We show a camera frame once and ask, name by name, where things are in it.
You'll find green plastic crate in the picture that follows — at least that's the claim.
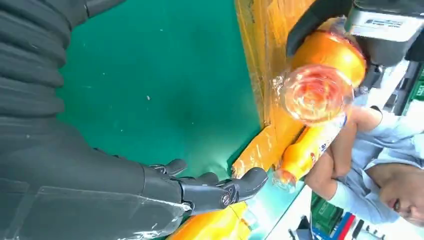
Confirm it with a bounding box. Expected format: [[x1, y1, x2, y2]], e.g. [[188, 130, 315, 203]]
[[400, 64, 424, 115], [310, 192, 345, 233]]

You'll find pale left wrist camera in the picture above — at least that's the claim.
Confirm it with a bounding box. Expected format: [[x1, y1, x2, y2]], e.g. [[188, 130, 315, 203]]
[[344, 0, 424, 67]]

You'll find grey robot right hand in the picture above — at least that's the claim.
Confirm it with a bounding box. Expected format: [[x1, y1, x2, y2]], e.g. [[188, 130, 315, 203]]
[[0, 0, 269, 240]]

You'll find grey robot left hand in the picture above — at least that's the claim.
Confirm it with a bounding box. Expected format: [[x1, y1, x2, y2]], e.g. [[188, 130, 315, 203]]
[[285, 0, 355, 58]]

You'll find person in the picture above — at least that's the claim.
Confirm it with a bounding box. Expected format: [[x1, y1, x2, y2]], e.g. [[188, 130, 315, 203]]
[[304, 105, 424, 229]]

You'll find green table mat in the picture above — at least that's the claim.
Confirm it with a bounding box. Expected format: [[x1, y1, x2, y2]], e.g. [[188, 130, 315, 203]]
[[54, 0, 306, 240]]

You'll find yellow sheet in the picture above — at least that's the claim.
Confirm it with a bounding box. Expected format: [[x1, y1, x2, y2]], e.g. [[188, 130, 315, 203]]
[[231, 0, 319, 180]]

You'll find blue metal rack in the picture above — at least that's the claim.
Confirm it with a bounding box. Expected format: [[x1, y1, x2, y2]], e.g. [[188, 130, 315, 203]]
[[326, 211, 349, 240]]

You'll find red pole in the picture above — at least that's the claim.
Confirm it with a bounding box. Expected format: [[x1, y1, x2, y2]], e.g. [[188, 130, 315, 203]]
[[336, 214, 356, 240]]

